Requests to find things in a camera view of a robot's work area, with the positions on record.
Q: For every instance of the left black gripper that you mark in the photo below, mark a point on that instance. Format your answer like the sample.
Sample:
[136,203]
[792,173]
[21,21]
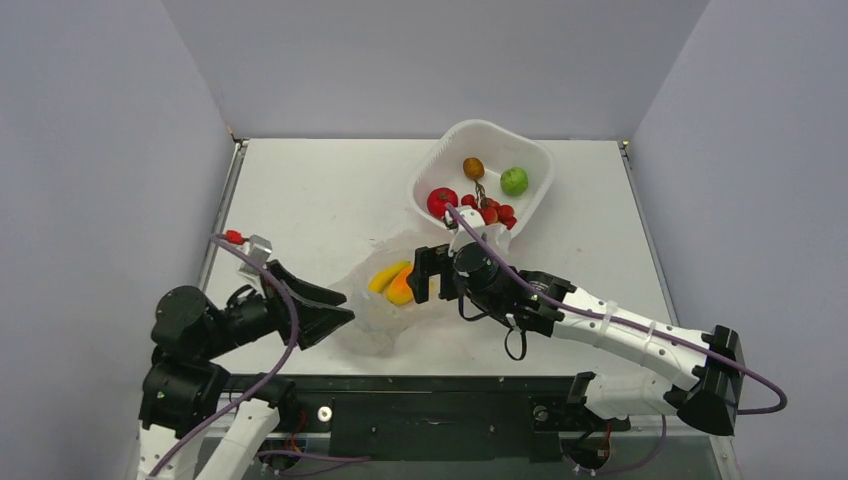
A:
[318,318]

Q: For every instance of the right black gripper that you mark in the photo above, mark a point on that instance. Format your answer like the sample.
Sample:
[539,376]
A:
[438,274]

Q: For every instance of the red fake grape bunch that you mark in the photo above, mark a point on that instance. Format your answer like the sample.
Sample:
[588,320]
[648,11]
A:
[490,209]

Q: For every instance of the clear plastic bag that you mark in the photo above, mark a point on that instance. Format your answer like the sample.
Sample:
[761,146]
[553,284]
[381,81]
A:
[383,315]

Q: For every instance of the yellow fake banana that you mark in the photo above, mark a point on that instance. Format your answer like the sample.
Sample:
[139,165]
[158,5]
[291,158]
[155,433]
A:
[380,282]

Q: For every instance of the orange fake mango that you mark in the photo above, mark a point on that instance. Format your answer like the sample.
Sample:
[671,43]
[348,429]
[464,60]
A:
[401,288]

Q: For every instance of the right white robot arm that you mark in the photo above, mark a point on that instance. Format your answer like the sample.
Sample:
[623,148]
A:
[691,374]

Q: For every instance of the red fake tomato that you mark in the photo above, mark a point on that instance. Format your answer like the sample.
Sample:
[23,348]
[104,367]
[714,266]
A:
[438,200]

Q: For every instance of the green fake apple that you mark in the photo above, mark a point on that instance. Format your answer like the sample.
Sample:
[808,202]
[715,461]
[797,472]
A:
[514,181]

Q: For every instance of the brown fake kiwi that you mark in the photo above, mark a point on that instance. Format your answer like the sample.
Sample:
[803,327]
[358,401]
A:
[473,168]

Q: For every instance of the white plastic basket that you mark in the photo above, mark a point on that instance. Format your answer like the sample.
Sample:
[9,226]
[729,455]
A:
[499,149]

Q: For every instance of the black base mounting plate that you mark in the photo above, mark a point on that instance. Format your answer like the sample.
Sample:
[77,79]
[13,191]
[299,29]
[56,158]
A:
[442,418]

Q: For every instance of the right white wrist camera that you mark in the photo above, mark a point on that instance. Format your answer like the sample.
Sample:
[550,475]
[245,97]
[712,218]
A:
[460,220]

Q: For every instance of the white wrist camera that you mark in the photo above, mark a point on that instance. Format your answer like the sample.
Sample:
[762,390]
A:
[460,220]
[256,247]

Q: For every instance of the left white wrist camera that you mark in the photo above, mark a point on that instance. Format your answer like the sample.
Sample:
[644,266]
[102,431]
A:
[256,247]

